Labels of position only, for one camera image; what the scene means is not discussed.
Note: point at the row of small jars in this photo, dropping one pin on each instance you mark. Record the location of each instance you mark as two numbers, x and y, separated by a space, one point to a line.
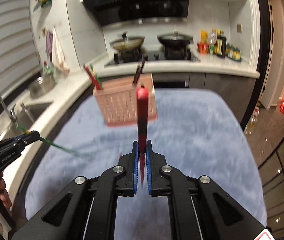
233 53

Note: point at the pink red chopstick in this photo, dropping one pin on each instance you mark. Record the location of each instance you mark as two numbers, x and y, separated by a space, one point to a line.
92 77

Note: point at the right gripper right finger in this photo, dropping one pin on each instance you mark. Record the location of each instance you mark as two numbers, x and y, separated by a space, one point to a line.
157 184

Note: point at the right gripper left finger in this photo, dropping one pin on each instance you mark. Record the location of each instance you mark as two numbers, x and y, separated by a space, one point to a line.
127 183

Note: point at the blue fleece table cloth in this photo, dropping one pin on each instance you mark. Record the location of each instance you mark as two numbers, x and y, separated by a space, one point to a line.
194 130

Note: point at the steel colander bowl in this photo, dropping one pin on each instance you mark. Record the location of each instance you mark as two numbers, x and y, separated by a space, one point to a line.
41 86

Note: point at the purple hanging cloth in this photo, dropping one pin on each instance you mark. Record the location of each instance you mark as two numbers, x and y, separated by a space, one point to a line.
49 44

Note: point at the oil bottle on floor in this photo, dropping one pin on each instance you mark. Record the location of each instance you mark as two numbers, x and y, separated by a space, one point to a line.
252 122

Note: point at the white hanging towel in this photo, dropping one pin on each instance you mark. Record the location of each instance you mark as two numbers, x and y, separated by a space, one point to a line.
58 58

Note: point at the green detergent bottle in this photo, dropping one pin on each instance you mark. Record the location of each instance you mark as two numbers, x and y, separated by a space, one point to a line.
46 69

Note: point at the black gas stove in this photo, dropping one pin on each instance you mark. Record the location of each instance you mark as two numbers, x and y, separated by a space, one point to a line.
139 55

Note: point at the black range hood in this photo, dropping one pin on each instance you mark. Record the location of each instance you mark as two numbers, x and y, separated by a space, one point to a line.
137 0

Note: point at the pink plastic utensil basket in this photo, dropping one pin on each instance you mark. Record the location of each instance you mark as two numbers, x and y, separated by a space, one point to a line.
118 102

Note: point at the red seasoning container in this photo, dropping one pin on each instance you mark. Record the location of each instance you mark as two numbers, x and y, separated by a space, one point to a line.
203 48

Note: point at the yellow seasoning packet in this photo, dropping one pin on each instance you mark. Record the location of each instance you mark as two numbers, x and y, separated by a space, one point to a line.
203 36

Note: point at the brown chopstick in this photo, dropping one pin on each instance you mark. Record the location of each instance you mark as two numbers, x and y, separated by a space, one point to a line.
138 72

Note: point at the dark soy sauce bottle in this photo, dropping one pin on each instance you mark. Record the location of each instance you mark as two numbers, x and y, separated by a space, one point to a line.
220 45

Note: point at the steel wok with lid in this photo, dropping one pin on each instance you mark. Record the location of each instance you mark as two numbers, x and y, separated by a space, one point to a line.
127 42

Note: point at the clear plastic bottle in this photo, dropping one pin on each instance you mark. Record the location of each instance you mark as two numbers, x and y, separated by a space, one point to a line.
212 39

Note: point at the black wok with lid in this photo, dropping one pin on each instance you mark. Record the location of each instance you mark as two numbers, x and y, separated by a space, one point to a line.
175 40

